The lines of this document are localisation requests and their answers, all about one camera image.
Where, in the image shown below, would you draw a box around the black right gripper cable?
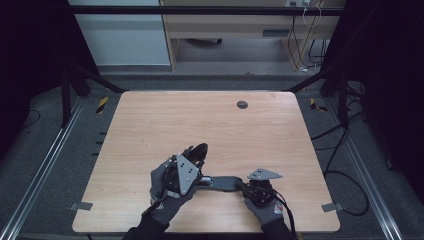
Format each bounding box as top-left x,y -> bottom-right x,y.
273,191 -> 298,239

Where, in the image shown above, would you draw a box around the dark curtain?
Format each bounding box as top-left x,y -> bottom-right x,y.
0,0 -> 99,158
321,0 -> 424,194

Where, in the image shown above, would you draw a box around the person's right hand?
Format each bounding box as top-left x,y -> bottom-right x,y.
243,198 -> 284,227

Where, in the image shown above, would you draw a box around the white cabinet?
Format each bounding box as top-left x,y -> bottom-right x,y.
68,0 -> 171,67

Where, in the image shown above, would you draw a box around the yellow-handled tool on floor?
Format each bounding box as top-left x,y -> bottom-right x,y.
95,96 -> 110,115

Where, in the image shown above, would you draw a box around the black frame crossbar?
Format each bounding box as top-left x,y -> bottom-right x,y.
66,4 -> 348,17

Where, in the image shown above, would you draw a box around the white looped cable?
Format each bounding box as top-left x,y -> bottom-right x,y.
302,4 -> 323,28

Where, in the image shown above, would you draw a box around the black metal stand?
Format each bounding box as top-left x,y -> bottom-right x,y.
59,63 -> 129,129
283,66 -> 351,129

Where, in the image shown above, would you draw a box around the thick black floor cable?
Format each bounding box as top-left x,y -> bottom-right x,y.
311,109 -> 370,217

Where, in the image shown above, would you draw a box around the aluminium floor rail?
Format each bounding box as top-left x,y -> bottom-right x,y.
0,96 -> 86,240
324,98 -> 404,240

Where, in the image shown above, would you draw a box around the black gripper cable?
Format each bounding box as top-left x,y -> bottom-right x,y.
146,159 -> 174,214
273,191 -> 298,239

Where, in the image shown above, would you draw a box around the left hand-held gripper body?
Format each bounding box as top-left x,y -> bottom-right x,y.
164,153 -> 205,196

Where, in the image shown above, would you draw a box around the black stapler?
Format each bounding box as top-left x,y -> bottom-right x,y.
188,142 -> 246,194

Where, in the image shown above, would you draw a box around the thin black floor cable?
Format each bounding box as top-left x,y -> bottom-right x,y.
21,109 -> 42,129

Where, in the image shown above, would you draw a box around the hanging black cables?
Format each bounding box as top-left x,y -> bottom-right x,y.
288,14 -> 326,73

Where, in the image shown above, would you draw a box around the grey tape piece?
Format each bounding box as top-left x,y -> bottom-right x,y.
321,202 -> 345,213
68,201 -> 94,212

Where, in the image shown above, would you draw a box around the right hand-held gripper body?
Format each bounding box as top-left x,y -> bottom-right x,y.
246,167 -> 283,208

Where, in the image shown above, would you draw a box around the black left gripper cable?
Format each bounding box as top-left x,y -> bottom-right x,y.
146,159 -> 174,214

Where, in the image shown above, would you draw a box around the person's left hand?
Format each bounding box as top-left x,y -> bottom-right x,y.
142,156 -> 201,225

